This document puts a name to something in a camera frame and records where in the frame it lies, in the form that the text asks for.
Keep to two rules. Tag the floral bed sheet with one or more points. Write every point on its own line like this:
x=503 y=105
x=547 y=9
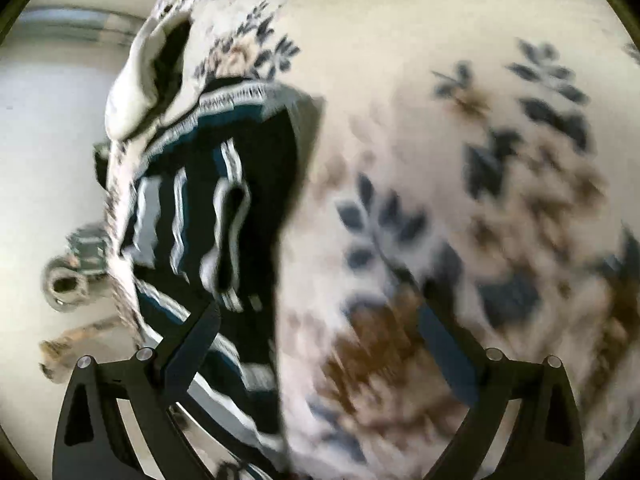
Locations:
x=400 y=60

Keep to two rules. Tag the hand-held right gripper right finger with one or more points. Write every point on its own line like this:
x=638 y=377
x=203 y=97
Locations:
x=452 y=360

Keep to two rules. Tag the white round object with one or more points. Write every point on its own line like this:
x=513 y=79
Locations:
x=64 y=285

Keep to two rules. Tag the black striped sweater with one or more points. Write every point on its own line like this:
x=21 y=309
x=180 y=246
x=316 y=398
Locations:
x=260 y=185

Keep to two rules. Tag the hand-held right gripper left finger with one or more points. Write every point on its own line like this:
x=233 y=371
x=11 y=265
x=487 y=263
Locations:
x=199 y=332

